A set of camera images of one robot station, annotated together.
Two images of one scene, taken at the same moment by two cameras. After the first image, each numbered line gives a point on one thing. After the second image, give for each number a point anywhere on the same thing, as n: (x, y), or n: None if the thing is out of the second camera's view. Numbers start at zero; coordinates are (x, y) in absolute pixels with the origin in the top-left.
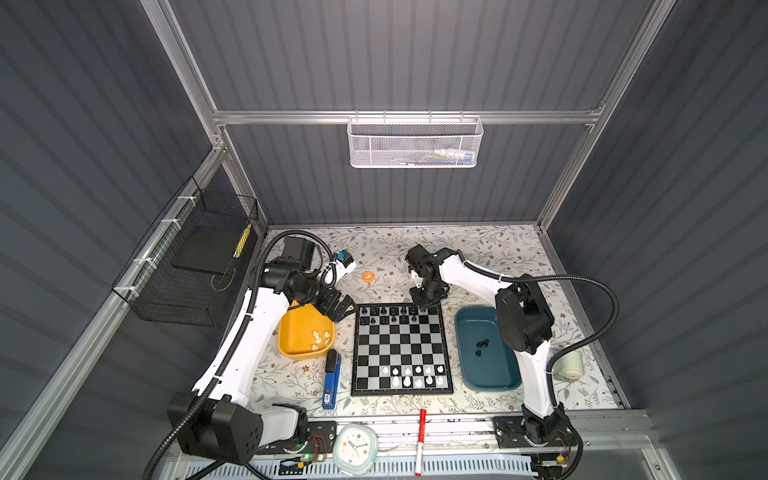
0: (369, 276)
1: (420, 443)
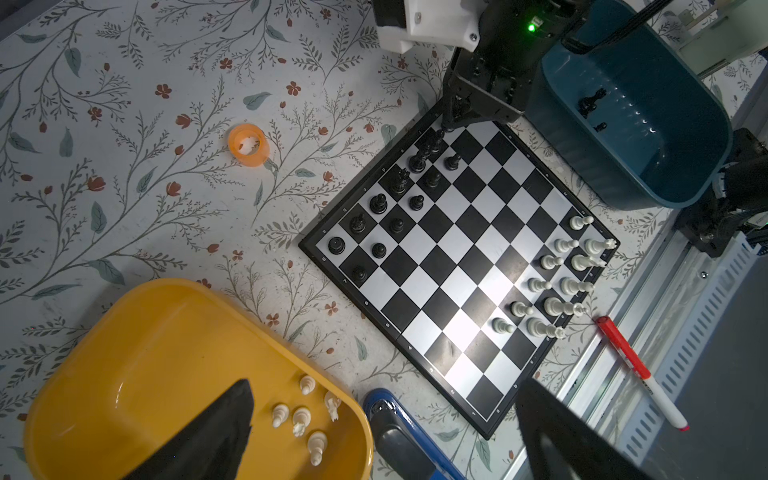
0: (241, 132)
1: (634, 361)
